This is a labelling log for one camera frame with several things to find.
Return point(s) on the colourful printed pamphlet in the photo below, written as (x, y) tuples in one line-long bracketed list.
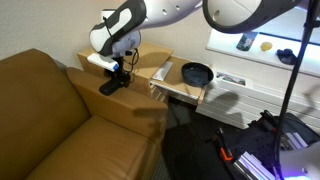
[(230, 79)]

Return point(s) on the cardboard box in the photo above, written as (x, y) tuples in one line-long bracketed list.
[(153, 56)]

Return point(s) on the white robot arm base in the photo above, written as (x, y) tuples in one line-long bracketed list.
[(300, 160)]

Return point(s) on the white window sill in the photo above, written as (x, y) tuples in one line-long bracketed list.
[(233, 48)]

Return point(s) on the dark printed drink can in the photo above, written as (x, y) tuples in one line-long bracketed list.
[(246, 41)]

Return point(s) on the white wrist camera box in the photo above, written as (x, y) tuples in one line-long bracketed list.
[(100, 61)]

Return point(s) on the white wall heater unit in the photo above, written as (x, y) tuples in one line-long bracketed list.
[(233, 106)]

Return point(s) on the dark blue lumpy object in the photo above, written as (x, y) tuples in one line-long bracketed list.
[(286, 56)]

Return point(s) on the black tripod pole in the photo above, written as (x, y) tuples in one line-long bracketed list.
[(293, 76)]

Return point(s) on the black red bar clamp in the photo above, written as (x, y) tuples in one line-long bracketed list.
[(268, 120)]

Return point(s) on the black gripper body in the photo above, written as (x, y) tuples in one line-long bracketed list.
[(122, 71)]

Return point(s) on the white paper card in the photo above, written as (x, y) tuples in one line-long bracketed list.
[(162, 71)]

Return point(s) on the orange bar clamp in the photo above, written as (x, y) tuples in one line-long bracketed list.
[(226, 154)]

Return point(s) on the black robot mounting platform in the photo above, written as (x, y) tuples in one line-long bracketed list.
[(256, 141)]

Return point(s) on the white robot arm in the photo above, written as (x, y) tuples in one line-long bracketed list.
[(160, 13)]

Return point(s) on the tan leather sofa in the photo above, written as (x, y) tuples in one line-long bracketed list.
[(50, 116)]

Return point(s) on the small yellow object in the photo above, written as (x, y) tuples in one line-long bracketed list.
[(266, 46)]

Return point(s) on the silver aluminium rail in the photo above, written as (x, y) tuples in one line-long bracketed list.
[(295, 140), (250, 166)]

